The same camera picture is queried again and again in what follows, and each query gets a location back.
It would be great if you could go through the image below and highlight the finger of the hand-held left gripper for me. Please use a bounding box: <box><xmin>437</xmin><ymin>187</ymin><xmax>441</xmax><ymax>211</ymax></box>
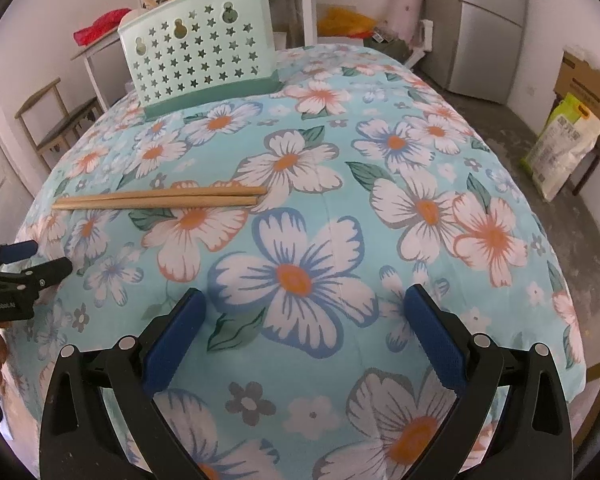
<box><xmin>0</xmin><ymin>239</ymin><xmax>40</xmax><ymax>274</ymax></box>
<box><xmin>0</xmin><ymin>256</ymin><xmax>74</xmax><ymax>294</ymax></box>

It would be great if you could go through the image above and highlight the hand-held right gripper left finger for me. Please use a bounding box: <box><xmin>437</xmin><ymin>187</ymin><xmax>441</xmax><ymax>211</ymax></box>
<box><xmin>39</xmin><ymin>287</ymin><xmax>216</xmax><ymax>480</ymax></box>

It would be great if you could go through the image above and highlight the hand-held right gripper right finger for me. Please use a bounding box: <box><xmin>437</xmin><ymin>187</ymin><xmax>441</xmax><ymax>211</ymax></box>
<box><xmin>402</xmin><ymin>283</ymin><xmax>574</xmax><ymax>480</ymax></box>

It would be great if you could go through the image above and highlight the wooden chopsticks pair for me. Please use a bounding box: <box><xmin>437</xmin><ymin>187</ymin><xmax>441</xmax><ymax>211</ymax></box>
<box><xmin>55</xmin><ymin>185</ymin><xmax>269</xmax><ymax>206</ymax></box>

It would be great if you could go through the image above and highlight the light green plastic dish rack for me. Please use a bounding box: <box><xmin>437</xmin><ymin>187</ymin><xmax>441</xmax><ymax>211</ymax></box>
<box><xmin>117</xmin><ymin>0</ymin><xmax>282</xmax><ymax>122</ymax></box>

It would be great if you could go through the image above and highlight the wooden chair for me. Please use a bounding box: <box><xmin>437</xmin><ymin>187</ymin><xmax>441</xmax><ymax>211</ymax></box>
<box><xmin>14</xmin><ymin>78</ymin><xmax>104</xmax><ymax>172</ymax></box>

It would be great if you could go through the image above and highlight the floral blue cloth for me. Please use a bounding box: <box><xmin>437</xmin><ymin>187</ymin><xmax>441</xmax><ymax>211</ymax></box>
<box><xmin>9</xmin><ymin>42</ymin><xmax>589</xmax><ymax>480</ymax></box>

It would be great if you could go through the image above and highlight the green and white rice bag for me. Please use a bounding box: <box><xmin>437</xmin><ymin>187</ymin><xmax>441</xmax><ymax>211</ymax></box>
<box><xmin>522</xmin><ymin>92</ymin><xmax>600</xmax><ymax>202</ymax></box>

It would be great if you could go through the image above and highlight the red plastic bag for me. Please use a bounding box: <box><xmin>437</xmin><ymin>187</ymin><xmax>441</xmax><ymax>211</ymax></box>
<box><xmin>73</xmin><ymin>8</ymin><xmax>132</xmax><ymax>47</ymax></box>

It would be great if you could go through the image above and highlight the brown cardboard box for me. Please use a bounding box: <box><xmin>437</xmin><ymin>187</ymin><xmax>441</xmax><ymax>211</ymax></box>
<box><xmin>552</xmin><ymin>49</ymin><xmax>600</xmax><ymax>152</ymax></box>

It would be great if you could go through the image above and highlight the white flat panel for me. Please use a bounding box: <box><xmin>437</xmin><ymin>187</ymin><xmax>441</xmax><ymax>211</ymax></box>
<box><xmin>404</xmin><ymin>18</ymin><xmax>434</xmax><ymax>69</ymax></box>

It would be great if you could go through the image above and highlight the grey refrigerator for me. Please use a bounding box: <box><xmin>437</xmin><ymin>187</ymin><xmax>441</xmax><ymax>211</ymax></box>
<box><xmin>422</xmin><ymin>0</ymin><xmax>532</xmax><ymax>107</ymax></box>

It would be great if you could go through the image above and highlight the yellow plastic bag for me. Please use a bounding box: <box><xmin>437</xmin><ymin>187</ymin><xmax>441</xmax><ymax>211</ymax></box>
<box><xmin>319</xmin><ymin>5</ymin><xmax>379</xmax><ymax>39</ymax></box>

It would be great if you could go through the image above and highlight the pink flowered roll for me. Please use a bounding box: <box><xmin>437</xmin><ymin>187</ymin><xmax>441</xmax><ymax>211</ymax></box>
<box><xmin>384</xmin><ymin>0</ymin><xmax>429</xmax><ymax>42</ymax></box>

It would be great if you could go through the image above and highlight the white table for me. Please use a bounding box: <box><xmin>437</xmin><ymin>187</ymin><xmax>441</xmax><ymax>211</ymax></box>
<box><xmin>71</xmin><ymin>0</ymin><xmax>317</xmax><ymax>112</ymax></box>

